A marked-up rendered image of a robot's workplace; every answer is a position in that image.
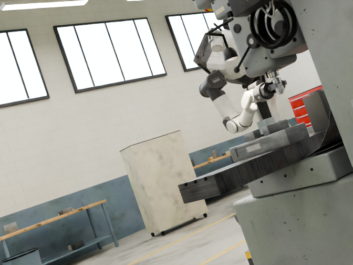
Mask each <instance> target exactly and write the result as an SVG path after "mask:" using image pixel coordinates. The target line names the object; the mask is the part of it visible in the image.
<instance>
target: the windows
mask: <svg viewBox="0 0 353 265"><path fill-rule="evenodd" d="M165 19H166V21H167V24H168V27H169V30H170V33H171V36H172V38H173V41H174V44H175V47H176V50H177V52H178V55H179V58H180V61H181V64H182V67H183V69H184V72H189V71H192V70H197V69H201V67H199V66H198V65H197V64H196V63H195V62H193V59H194V56H195V54H196V52H197V50H198V47H199V45H200V43H201V41H202V38H203V36H204V34H205V33H207V32H208V30H209V29H210V28H211V27H213V28H215V26H214V24H213V23H216V25H217V26H219V25H220V24H222V23H223V20H220V21H218V20H217V19H216V17H215V14H214V11H212V12H210V11H209V12H197V13H186V14H174V15H165ZM53 29H54V32H55V35H56V38H57V41H58V44H59V47H60V50H61V53H62V56H63V59H64V62H65V64H66V67H67V70H68V74H69V77H70V80H71V83H72V86H73V88H74V91H75V94H76V93H81V92H85V91H90V90H95V89H101V88H106V87H111V86H117V85H122V84H127V83H132V82H136V81H141V80H146V79H151V78H157V77H162V76H166V75H167V72H166V69H165V66H164V64H163V61H162V58H161V55H160V52H159V49H158V47H157V44H156V41H155V39H154V35H153V32H152V30H151V27H150V24H149V21H148V18H147V17H141V18H130V19H119V20H112V21H101V22H90V23H79V24H68V25H56V26H53ZM49 98H50V96H49V93H48V90H47V87H46V84H45V81H44V78H43V75H42V72H41V69H40V66H39V63H38V60H37V57H36V54H35V51H34V48H33V45H32V41H31V39H30V36H29V33H28V30H27V28H23V29H12V30H0V108H3V107H8V106H14V105H19V104H24V103H30V102H34V101H39V100H44V99H49Z"/></svg>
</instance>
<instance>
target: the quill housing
mask: <svg viewBox="0 0 353 265"><path fill-rule="evenodd" d="M249 16H250V15H248V16H245V17H233V18H234V20H233V21H231V22H229V23H228V25H229V28H230V31H231V33H232V36H233V39H234V42H235V45H236V48H237V50H238V53H239V56H240V58H241V59H242V57H243V55H244V53H245V51H246V49H247V48H248V45H247V42H246V39H247V36H248V35H249V34H251V30H250V25H249V22H248V20H247V18H248V17H249ZM254 26H255V30H256V32H257V33H258V30H257V19H256V16H254ZM296 60H297V55H296V54H295V55H289V56H284V57H279V58H271V57H270V54H269V52H268V49H266V48H264V47H262V46H261V45H260V47H258V48H254V49H251V48H250V49H249V51H248V53H247V55H246V56H245V58H244V60H243V62H242V64H243V67H244V69H245V72H246V74H247V76H248V77H250V78H253V77H258V76H262V75H264V73H265V72H268V71H270V70H272V69H275V68H279V67H281V68H284V67H286V66H288V65H290V64H292V63H294V62H295V61H296Z"/></svg>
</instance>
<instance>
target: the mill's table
mask: <svg viewBox="0 0 353 265"><path fill-rule="evenodd" d="M326 130H327V129H324V130H321V131H318V132H314V133H312V134H309V136H310V137H309V138H306V139H304V140H301V141H299V142H296V143H294V144H291V145H288V146H285V147H282V148H278V149H275V150H272V151H269V152H266V153H263V154H260V155H256V156H253V157H250V158H247V159H244V160H241V161H239V162H236V163H234V164H231V165H229V166H226V167H223V168H221V169H218V170H216V171H213V172H211V173H208V174H206V175H203V176H200V177H197V178H195V179H192V180H190V181H187V182H184V183H182V184H180V185H178V187H179V191H180V193H181V196H182V199H183V202H184V204H185V203H190V202H194V201H198V200H203V199H207V198H211V197H216V196H220V195H222V194H225V193H227V192H229V191H231V190H234V189H236V188H238V187H241V186H243V185H245V184H247V183H250V182H252V181H254V180H257V179H259V178H262V177H264V176H266V175H268V174H271V173H273V172H275V171H278V170H280V169H282V168H284V167H287V166H289V165H291V164H294V163H296V162H298V161H300V160H303V159H305V157H307V156H308V155H309V154H311V153H312V152H314V151H315V150H317V149H318V148H320V145H321V143H322V141H323V138H324V135H325V133H326Z"/></svg>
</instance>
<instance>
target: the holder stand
mask: <svg viewBox="0 0 353 265"><path fill-rule="evenodd" d="M302 100H303V103H304V105H305V108H306V111H307V113H308V117H309V119H310V122H311V124H312V127H313V130H314V132H318V131H321V130H324V129H327V128H328V125H329V113H330V106H329V103H328V100H327V98H326V95H325V92H324V89H323V88H322V89H319V90H317V91H314V92H312V93H309V96H308V97H305V98H303V99H302Z"/></svg>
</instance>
